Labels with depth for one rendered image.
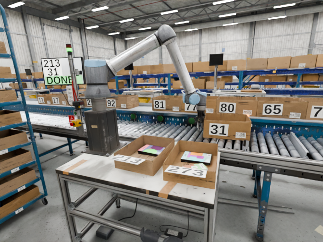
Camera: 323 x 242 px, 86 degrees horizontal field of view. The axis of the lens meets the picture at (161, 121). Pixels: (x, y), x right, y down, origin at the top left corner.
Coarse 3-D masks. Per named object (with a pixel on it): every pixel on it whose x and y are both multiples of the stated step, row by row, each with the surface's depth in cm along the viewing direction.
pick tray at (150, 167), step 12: (132, 144) 130; (144, 144) 145; (156, 144) 141; (168, 144) 136; (132, 156) 127; (144, 156) 126; (120, 168) 111; (132, 168) 107; (144, 168) 103; (156, 168) 105
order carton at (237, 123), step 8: (208, 120) 156; (216, 120) 182; (224, 120) 179; (232, 120) 177; (240, 120) 175; (248, 120) 158; (208, 128) 158; (232, 128) 151; (240, 128) 149; (248, 128) 147; (208, 136) 160; (216, 136) 157; (224, 136) 155; (232, 136) 153; (248, 136) 149
